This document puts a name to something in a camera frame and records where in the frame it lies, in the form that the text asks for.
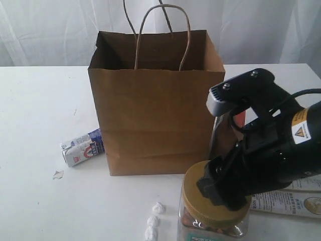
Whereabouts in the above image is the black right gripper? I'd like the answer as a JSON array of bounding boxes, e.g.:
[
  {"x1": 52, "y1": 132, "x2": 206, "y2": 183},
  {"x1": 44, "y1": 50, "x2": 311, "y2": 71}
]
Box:
[{"x1": 197, "y1": 84, "x2": 316, "y2": 210}]

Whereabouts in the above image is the nut jar with gold lid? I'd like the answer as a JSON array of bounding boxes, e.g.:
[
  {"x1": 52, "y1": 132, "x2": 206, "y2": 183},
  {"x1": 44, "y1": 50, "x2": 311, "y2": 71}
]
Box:
[{"x1": 177, "y1": 161, "x2": 252, "y2": 240}]

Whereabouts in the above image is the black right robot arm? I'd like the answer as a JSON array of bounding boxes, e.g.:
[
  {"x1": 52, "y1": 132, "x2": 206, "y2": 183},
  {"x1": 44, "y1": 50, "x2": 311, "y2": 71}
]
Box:
[{"x1": 197, "y1": 84, "x2": 320, "y2": 211}]

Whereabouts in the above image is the brown paper bag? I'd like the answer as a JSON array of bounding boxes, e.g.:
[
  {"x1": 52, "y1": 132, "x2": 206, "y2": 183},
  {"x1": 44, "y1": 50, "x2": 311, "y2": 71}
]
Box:
[{"x1": 87, "y1": 0, "x2": 226, "y2": 177}]

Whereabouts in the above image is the brown pouch with orange label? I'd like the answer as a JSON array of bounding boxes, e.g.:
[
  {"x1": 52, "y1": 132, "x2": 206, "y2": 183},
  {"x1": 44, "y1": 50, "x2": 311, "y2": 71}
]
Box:
[{"x1": 208, "y1": 113, "x2": 243, "y2": 160}]

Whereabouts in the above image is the white candy top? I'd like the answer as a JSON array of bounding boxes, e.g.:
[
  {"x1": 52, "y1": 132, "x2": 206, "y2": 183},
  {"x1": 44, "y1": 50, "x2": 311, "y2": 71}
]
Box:
[{"x1": 152, "y1": 202, "x2": 166, "y2": 214}]

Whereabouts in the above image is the white long noodle package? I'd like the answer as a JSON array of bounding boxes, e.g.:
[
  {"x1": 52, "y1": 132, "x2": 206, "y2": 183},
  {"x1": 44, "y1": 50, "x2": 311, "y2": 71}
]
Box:
[{"x1": 250, "y1": 175, "x2": 320, "y2": 219}]

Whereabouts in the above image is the white candy bottom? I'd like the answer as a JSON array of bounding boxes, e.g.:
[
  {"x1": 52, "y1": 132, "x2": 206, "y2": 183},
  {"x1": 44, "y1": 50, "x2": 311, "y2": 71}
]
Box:
[{"x1": 144, "y1": 226, "x2": 157, "y2": 241}]

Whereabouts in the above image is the blue white milk carton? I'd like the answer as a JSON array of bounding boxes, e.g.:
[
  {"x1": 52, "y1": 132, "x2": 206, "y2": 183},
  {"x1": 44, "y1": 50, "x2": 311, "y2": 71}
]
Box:
[{"x1": 61, "y1": 129, "x2": 105, "y2": 167}]

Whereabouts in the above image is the white curtain backdrop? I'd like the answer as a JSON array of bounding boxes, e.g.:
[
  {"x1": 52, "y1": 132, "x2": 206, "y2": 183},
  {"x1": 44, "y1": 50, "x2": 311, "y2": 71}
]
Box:
[{"x1": 1, "y1": 1, "x2": 320, "y2": 74}]

